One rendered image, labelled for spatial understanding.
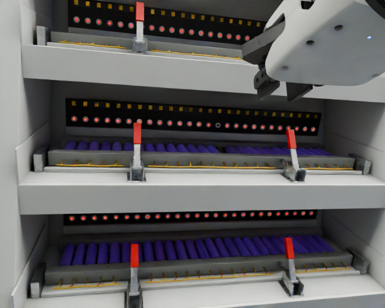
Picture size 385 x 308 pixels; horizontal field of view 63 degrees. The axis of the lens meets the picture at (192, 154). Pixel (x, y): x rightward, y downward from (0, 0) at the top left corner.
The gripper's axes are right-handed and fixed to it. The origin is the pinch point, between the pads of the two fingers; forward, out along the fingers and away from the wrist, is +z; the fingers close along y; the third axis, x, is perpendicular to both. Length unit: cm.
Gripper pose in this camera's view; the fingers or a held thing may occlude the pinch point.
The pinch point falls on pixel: (283, 80)
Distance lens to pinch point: 35.4
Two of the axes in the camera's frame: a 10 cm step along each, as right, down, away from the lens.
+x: -0.3, -9.8, 2.0
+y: 9.8, 0.1, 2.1
